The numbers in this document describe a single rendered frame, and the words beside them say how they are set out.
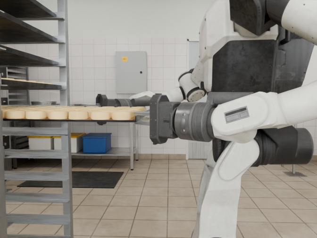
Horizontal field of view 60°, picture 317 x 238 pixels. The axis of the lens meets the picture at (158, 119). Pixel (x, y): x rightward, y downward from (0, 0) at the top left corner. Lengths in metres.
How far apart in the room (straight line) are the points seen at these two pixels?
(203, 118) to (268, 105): 0.13
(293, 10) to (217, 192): 0.51
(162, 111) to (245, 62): 0.27
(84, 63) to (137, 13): 1.25
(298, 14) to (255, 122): 0.22
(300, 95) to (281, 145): 0.34
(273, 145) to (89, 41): 4.45
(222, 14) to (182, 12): 4.21
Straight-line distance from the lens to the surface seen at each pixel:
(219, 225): 0.91
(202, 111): 0.58
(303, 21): 0.62
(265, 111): 0.53
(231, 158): 0.81
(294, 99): 0.55
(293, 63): 0.84
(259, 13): 0.66
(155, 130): 0.66
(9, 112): 0.80
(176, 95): 1.23
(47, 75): 5.25
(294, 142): 0.88
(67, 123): 1.16
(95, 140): 4.34
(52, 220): 1.28
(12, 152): 1.27
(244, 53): 0.78
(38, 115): 0.77
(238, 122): 0.53
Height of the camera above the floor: 1.10
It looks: 5 degrees down
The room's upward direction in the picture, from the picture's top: straight up
